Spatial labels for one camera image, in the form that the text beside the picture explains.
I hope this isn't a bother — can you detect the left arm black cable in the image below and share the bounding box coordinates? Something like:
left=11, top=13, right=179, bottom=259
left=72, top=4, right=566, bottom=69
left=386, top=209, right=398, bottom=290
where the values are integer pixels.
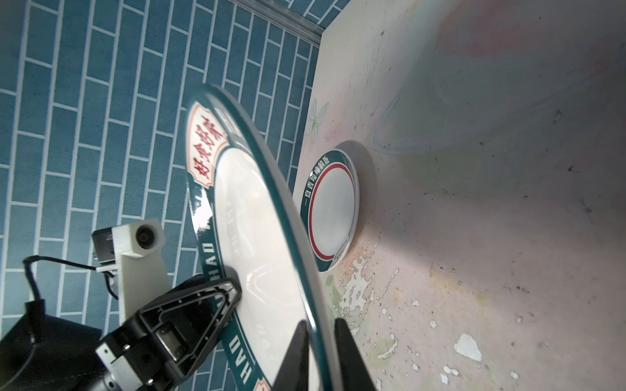
left=21, top=255, right=121, bottom=314

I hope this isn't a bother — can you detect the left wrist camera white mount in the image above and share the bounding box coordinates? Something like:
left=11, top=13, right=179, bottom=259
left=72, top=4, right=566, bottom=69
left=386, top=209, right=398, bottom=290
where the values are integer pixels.
left=91, top=218, right=172, bottom=324

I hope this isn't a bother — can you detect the small green red rimmed plate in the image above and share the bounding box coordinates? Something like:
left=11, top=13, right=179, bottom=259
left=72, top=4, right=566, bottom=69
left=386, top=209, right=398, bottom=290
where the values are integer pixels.
left=300, top=149, right=360, bottom=272

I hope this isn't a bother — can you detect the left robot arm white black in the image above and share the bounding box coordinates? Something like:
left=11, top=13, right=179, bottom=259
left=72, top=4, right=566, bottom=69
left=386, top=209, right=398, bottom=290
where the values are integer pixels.
left=1, top=276, right=241, bottom=390

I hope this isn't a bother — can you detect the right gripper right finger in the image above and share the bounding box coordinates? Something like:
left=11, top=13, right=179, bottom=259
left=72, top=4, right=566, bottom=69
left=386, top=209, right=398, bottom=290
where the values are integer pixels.
left=334, top=318, right=376, bottom=391

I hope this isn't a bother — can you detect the large green rimmed lettered plate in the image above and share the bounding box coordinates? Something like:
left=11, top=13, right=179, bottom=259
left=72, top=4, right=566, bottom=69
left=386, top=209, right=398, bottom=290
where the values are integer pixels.
left=184, top=84, right=342, bottom=390

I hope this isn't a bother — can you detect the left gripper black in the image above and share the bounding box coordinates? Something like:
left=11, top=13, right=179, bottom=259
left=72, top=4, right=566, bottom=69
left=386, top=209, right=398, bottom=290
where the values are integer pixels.
left=96, top=278, right=242, bottom=390

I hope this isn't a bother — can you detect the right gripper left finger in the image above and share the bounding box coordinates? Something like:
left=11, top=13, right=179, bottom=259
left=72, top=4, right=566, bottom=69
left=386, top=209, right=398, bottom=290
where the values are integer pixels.
left=272, top=320, right=309, bottom=391

